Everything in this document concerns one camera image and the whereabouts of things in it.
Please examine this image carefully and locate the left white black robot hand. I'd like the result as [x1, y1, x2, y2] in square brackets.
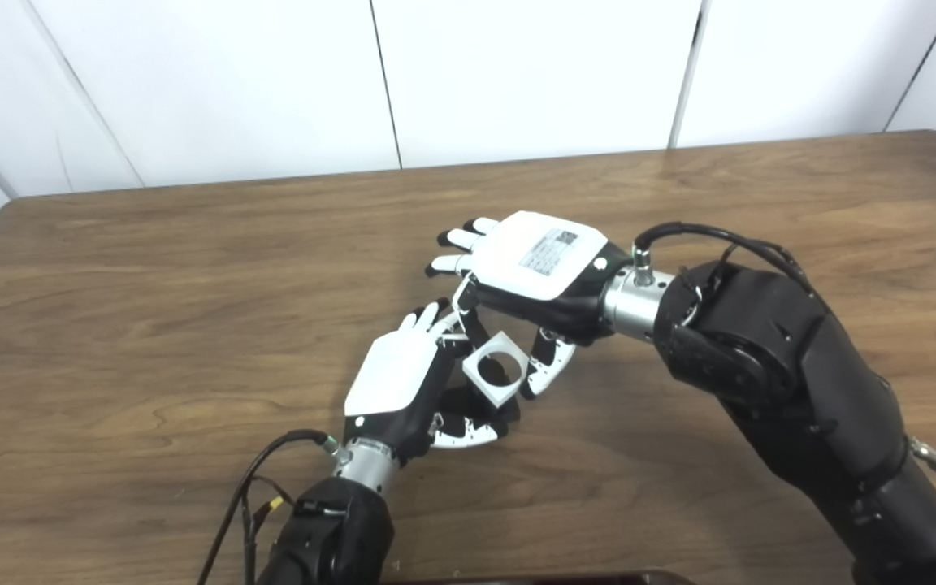
[343, 299, 522, 464]

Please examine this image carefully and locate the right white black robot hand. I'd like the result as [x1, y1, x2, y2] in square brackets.
[425, 210, 631, 401]

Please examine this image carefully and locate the black peg with square base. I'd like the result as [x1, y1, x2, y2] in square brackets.
[440, 362, 522, 440]

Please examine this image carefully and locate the white square piece with hole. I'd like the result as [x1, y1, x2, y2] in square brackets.
[461, 329, 530, 407]

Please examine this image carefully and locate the dark robot torso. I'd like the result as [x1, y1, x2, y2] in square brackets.
[379, 569, 696, 585]

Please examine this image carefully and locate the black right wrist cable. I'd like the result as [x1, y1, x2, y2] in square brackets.
[633, 222, 936, 475]

